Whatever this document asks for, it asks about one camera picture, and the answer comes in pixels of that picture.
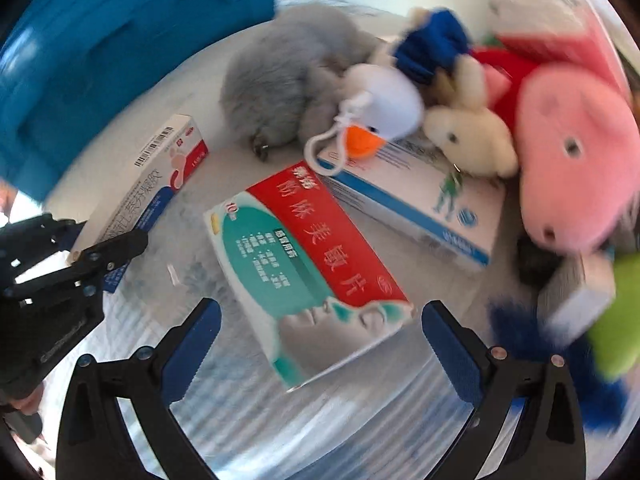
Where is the blue plastic crate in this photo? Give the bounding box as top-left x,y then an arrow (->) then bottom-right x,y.
0,0 -> 281,201

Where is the small white bear plush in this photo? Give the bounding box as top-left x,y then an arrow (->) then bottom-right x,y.
390,7 -> 520,178

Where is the white and blue medicine box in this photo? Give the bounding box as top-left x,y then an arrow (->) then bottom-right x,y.
315,135 -> 506,272

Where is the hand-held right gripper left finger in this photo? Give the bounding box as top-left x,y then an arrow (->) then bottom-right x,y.
55,298 -> 223,480

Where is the white box with red foot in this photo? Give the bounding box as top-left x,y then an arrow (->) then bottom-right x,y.
72,114 -> 210,293

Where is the pink pig plush toy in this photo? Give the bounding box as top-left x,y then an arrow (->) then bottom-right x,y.
470,45 -> 640,256

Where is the small white box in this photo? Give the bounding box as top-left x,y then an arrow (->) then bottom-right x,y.
537,252 -> 618,346

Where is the green pillow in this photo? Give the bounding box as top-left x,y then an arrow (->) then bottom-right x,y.
587,255 -> 640,378

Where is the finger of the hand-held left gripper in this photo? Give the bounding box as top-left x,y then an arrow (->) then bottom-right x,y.
0,214 -> 76,273
2,230 -> 149,301

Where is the blue furry toy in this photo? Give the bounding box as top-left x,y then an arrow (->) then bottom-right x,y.
487,300 -> 628,433

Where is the red and teal medicine box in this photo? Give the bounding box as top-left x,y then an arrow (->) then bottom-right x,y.
203,160 -> 416,393

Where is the grey plush toy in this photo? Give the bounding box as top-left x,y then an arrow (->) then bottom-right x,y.
220,2 -> 381,161

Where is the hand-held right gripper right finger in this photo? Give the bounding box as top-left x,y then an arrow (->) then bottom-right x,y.
421,300 -> 586,480

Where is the white duck plush keychain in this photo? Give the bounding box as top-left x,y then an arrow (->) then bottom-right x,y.
304,62 -> 426,178

